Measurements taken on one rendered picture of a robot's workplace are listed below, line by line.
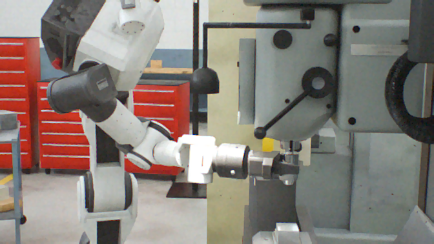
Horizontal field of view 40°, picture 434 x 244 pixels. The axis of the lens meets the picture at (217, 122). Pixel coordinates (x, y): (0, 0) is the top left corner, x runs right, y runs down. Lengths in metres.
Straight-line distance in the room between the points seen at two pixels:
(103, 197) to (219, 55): 1.39
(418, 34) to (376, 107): 0.30
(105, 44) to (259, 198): 0.65
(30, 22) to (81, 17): 9.48
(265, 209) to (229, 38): 1.52
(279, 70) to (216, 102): 1.86
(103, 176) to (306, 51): 0.92
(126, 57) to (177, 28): 8.91
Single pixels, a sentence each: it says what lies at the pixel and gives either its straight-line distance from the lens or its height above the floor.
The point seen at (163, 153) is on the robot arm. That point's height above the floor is 1.23.
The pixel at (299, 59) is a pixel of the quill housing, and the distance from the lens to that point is 1.38.
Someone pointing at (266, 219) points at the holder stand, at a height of 1.00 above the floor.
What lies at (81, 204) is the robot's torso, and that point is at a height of 0.98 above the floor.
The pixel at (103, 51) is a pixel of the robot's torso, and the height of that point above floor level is 1.51.
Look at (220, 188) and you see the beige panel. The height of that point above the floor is 0.70.
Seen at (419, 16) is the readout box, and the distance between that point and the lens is 1.15.
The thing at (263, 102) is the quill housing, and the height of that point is 1.40.
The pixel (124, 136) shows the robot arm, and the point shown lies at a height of 1.27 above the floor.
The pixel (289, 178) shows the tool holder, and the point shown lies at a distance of 1.49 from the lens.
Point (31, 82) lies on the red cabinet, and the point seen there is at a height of 0.98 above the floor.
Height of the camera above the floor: 1.57
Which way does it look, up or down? 9 degrees down
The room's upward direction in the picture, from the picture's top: 1 degrees clockwise
